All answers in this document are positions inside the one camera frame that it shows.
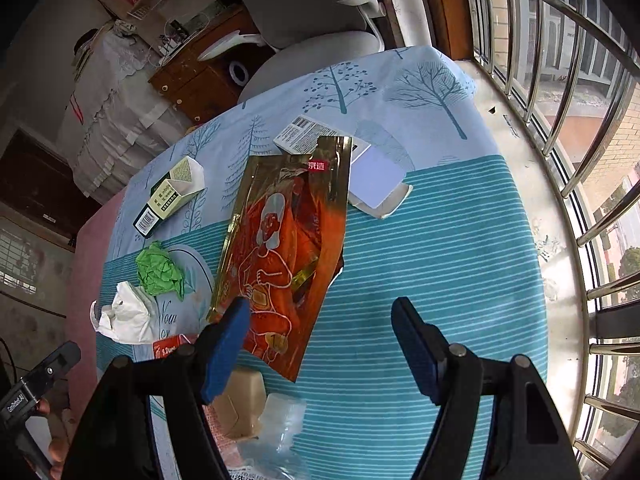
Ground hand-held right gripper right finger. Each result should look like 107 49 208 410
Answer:
391 297 582 480

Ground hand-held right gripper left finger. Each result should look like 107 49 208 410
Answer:
62 297 251 480

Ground beige small box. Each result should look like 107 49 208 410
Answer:
152 335 266 442

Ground orange gold foil bag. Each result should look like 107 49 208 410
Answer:
206 135 353 383

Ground white box with barcode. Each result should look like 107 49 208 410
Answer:
272 115 414 221

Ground person's left hand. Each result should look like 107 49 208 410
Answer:
36 397 77 480

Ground clear plastic container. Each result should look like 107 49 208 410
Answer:
239 392 308 480

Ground green crumpled paper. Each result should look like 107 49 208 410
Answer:
136 241 188 297

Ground white crumpled paper bag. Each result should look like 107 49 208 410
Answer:
90 281 158 345

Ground green white small box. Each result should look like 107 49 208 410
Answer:
132 156 206 236

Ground metal window grille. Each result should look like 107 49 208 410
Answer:
457 0 640 471

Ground window sill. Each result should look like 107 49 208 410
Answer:
470 57 596 461

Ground dark wooden door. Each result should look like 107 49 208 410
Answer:
0 127 101 251

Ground furniture under white lace cloth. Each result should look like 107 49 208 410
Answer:
65 20 193 201

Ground wooden desk with drawers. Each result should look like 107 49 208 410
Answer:
149 7 278 126

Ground grey office chair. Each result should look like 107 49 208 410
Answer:
197 0 388 106

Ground small cosmetic bottles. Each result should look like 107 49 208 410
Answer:
159 19 191 43

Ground white curtain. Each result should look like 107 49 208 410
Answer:
380 0 436 51

